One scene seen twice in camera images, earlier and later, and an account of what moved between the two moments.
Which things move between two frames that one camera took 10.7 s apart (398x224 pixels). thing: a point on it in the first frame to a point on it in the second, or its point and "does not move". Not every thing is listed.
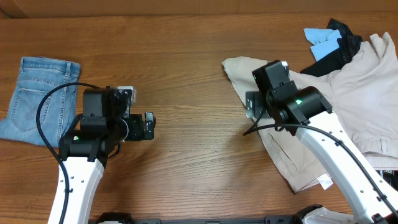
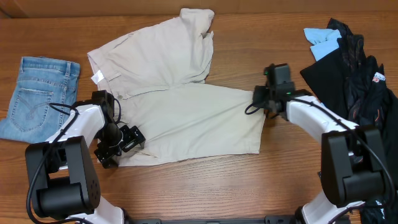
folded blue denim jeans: x=37 y=76 does not move
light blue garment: x=325 y=41 does not move
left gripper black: x=137 y=133 to x=132 y=137
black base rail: x=124 y=218 does not move
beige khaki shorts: x=362 y=91 to x=157 y=76
